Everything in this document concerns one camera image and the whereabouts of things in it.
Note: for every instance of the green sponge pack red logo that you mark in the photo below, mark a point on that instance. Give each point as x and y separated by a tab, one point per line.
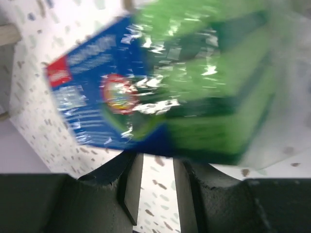
205	80

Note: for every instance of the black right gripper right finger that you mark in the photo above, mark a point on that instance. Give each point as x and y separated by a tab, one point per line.
210	201

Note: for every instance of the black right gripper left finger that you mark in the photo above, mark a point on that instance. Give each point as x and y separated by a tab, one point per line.
105	200

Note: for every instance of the beige two-tier wooden shelf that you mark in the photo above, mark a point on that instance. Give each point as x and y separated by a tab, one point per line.
9	36

